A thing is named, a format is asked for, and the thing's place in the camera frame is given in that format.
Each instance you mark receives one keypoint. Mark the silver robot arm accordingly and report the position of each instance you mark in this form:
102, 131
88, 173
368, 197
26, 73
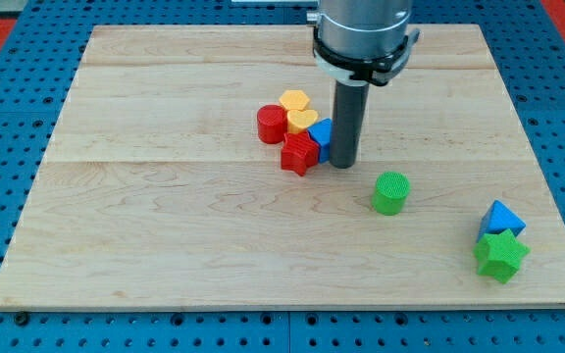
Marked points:
362, 29

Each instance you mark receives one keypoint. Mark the yellow hexagon block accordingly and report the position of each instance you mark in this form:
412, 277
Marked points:
294, 100

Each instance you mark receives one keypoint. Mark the red star block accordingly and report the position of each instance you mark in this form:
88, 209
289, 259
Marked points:
299, 153

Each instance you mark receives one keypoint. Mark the yellow heart block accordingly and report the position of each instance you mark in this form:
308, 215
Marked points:
298, 121

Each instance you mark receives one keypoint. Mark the blue cube block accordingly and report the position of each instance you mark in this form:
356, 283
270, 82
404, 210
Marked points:
320, 132

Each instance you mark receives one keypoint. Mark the red cylinder block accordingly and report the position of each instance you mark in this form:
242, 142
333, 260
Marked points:
271, 124

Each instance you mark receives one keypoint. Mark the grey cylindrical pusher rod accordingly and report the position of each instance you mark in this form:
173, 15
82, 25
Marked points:
348, 114

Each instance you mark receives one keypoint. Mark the green cylinder block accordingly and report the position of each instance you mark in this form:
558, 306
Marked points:
390, 193

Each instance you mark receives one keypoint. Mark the wooden board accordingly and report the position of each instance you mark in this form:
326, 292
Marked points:
156, 195

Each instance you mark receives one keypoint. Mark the blue triangle block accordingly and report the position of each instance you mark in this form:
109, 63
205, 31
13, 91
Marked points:
499, 218

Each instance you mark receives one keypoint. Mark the green star block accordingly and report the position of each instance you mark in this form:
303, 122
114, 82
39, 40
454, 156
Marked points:
500, 255

